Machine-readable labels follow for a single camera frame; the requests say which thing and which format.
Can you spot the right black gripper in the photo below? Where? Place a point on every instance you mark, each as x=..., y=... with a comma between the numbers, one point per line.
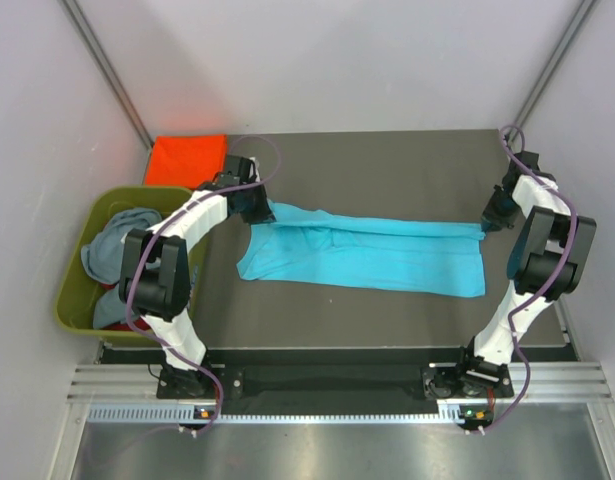
x=491, y=221

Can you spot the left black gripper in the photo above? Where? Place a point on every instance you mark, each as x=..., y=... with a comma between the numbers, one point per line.
x=262, y=214

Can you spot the cyan t shirt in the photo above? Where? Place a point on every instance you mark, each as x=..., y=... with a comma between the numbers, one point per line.
x=318, y=247

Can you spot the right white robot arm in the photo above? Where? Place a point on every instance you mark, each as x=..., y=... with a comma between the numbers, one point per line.
x=497, y=342

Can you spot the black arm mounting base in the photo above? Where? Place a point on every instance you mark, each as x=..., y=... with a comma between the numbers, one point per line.
x=417, y=373

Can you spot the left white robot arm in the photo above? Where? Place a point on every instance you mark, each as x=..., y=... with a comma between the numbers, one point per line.
x=155, y=280

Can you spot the folded orange t shirt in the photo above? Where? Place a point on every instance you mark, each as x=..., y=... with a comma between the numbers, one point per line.
x=185, y=161

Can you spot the grey blue t shirt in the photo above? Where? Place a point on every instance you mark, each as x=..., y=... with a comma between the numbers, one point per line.
x=107, y=310
x=102, y=257

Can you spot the red t shirt in bin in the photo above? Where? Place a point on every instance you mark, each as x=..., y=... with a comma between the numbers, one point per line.
x=122, y=326

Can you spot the olive green plastic bin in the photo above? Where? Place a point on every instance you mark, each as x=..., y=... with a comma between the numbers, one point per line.
x=79, y=293

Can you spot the aluminium frame rail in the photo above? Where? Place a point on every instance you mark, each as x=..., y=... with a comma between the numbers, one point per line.
x=562, y=320

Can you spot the slotted white cable duct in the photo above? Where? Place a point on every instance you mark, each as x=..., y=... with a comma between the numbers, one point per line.
x=189, y=414

